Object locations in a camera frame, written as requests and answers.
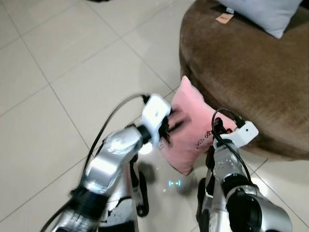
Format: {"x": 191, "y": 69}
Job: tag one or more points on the robot leg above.
{"x": 203, "y": 208}
{"x": 130, "y": 203}

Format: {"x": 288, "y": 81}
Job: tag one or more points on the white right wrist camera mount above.
{"x": 244, "y": 131}

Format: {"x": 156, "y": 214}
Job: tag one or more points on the pink pillow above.
{"x": 193, "y": 123}

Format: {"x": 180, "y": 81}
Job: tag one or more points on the robot right leg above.
{"x": 203, "y": 208}

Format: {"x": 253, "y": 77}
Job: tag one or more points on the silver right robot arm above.
{"x": 251, "y": 208}

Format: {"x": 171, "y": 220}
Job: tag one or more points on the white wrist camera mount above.
{"x": 155, "y": 112}
{"x": 244, "y": 131}

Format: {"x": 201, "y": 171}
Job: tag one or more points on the small pink sofa tag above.
{"x": 224, "y": 19}

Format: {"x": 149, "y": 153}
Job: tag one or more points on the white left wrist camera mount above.
{"x": 155, "y": 112}

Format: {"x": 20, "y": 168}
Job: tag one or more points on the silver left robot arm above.
{"x": 104, "y": 164}

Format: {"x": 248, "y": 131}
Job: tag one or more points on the brown round sofa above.
{"x": 251, "y": 87}

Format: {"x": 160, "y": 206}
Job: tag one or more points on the light grey pillow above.
{"x": 270, "y": 13}

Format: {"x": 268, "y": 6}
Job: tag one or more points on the robot left leg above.
{"x": 130, "y": 203}

